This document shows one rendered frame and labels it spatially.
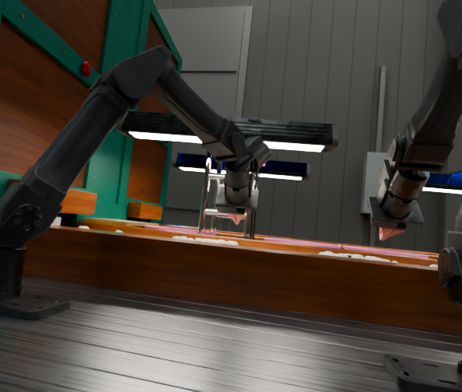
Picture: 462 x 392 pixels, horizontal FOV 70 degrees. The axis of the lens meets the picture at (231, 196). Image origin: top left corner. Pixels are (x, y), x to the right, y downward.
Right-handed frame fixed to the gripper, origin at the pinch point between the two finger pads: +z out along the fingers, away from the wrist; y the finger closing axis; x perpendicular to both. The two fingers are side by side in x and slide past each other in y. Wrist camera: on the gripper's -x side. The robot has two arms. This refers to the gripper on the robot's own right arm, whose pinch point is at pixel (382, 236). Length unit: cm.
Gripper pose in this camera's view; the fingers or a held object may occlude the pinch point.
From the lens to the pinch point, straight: 84.1
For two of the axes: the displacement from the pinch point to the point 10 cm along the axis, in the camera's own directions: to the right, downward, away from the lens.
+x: -1.5, 6.9, -7.1
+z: 0.2, 7.2, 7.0
